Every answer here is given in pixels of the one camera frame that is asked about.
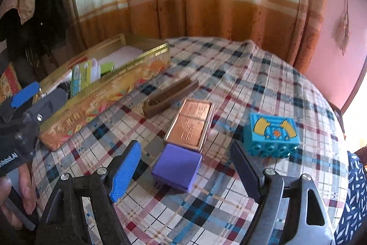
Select gold cardboard box tray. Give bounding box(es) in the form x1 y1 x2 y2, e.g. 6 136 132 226
39 33 170 152

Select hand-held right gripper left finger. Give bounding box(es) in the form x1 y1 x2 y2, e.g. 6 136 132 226
34 140 142 245

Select feather wall hanging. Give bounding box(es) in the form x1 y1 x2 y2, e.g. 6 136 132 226
334 0 352 55

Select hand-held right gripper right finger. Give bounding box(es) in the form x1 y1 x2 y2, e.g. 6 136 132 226
230 141 336 245

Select patterned red yellow cushion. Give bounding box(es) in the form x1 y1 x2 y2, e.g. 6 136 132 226
0 64 22 103

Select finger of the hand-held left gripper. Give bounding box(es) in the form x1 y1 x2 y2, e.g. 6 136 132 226
20 88 68 131
0 82 41 123

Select hanging clothes on rack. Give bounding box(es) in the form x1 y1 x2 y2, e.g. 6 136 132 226
0 0 69 47

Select copper metal case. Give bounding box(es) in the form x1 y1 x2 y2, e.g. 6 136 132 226
164 99 215 152

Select green toy brick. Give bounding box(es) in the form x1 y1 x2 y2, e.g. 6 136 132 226
99 62 115 75

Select navy patterned cloth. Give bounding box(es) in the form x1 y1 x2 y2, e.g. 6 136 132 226
334 151 367 245

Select plaid tablecloth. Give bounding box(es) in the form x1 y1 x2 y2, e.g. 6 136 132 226
31 36 350 245

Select orange and white curtain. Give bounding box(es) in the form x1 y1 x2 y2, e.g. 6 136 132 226
67 0 327 75

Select purple box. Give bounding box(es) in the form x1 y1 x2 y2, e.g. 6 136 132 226
151 143 203 193

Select teal toy brick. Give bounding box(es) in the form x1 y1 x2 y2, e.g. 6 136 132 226
243 112 301 159

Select brown comb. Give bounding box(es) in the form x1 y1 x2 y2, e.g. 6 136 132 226
142 76 199 118

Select wooden chair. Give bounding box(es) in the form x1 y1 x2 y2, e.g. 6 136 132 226
23 42 58 73

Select person's left hand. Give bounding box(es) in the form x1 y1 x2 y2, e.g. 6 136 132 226
0 167 38 230

